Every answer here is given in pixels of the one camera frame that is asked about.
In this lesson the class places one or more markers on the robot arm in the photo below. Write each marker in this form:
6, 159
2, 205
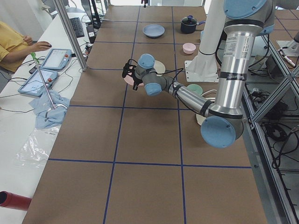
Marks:
241, 21

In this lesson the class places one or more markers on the green handled metal rod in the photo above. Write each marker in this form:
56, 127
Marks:
33, 54

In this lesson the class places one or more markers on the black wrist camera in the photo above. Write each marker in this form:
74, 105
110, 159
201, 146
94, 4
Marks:
128, 69

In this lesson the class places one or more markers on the blue plate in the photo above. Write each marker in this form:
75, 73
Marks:
153, 30

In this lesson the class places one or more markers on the black keyboard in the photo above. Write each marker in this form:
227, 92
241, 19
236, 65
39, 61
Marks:
77, 27

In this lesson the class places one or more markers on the teach pendant tablet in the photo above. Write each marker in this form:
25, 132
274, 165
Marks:
56, 59
34, 84

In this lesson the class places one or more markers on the blue cloth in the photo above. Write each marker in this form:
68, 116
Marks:
46, 116

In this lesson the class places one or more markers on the lower teach pendant tablet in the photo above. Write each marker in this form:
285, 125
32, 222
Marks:
34, 84

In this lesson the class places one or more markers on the light blue cup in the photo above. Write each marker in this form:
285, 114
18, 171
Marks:
201, 35

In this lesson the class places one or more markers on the person in yellow shirt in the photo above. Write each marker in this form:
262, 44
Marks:
14, 47

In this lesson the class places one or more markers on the green bowl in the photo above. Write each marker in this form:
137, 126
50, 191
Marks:
195, 88

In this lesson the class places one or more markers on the pink plate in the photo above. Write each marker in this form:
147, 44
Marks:
129, 80

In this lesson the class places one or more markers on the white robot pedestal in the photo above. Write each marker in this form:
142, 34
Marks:
203, 68

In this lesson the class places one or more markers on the aluminium frame post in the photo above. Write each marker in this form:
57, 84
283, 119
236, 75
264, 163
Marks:
70, 33

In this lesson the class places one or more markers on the pink bowl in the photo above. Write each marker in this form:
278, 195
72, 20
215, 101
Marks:
189, 48

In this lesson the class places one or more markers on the clear plastic bag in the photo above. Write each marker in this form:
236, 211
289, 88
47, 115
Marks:
37, 148

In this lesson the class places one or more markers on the white plate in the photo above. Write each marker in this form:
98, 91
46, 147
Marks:
159, 67

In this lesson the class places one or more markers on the person's hand on mouse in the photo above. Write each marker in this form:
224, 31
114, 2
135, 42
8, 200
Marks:
41, 46

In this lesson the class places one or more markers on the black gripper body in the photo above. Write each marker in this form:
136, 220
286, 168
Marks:
136, 82

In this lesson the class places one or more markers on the dark blue pot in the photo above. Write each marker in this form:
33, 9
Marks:
189, 24

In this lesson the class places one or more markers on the cream square plate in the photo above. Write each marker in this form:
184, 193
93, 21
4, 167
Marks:
210, 95

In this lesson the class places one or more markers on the upper teach pendant tablet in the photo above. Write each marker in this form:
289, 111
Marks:
56, 59

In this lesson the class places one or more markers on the red cylinder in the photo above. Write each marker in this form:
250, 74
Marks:
14, 201

